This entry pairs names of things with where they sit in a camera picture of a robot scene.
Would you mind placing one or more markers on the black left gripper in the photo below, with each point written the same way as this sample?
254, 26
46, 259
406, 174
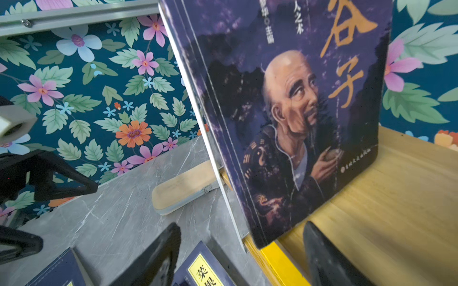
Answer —
36, 168

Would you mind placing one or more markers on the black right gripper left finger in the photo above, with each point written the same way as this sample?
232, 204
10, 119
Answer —
156, 265

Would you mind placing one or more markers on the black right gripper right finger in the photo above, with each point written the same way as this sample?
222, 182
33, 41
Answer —
327, 265

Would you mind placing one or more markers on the dark blue yellow-label book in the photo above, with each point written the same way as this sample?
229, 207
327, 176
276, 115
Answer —
201, 268

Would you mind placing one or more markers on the purple old man book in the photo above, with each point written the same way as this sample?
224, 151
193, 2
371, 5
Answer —
65, 270
291, 92

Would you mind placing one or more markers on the yellow book in shelf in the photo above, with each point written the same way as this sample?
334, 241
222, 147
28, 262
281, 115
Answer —
282, 268

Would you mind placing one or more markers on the wooden white-frame bookshelf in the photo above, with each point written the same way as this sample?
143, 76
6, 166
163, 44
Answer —
397, 221

